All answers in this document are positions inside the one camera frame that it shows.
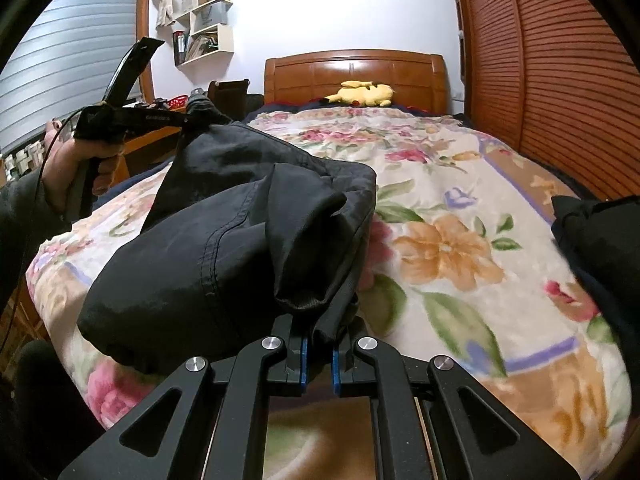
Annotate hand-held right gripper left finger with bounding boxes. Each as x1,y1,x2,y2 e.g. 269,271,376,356
57,312,308,480

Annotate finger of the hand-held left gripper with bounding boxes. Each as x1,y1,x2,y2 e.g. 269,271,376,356
186,87,223,126

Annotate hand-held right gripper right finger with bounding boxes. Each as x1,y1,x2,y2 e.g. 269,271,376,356
331,317,551,480

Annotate black jacket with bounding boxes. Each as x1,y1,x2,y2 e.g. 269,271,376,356
76,122,378,376

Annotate person's left forearm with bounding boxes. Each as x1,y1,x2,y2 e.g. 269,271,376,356
0,175,71,321

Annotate dark clothes pile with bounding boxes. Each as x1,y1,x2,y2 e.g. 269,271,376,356
550,195,640,341

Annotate person's left hand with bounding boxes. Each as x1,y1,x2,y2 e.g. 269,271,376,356
42,119,128,211

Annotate dark brown chair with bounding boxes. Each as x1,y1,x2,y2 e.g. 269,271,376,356
207,78,251,121

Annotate grey paper bag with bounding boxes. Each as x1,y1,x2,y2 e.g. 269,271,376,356
192,2,228,31

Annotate grey window blind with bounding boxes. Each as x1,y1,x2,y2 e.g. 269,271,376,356
0,0,143,153

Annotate small white boxes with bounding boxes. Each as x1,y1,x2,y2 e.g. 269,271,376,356
0,142,43,181

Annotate wooden bed headboard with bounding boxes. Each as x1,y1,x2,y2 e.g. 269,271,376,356
264,50,448,113

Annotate yellow plush toy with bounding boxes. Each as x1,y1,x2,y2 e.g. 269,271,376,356
322,80,396,108

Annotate floral blanket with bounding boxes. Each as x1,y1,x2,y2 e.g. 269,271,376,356
25,105,631,480

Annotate person's leg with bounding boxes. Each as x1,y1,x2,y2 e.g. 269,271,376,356
0,340,101,480

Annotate wooden louvered wardrobe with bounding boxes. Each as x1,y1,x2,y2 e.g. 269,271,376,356
450,0,640,201

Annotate white wall shelf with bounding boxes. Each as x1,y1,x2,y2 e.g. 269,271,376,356
172,0,236,66

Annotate wooden window frame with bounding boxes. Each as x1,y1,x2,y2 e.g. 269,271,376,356
80,0,156,101

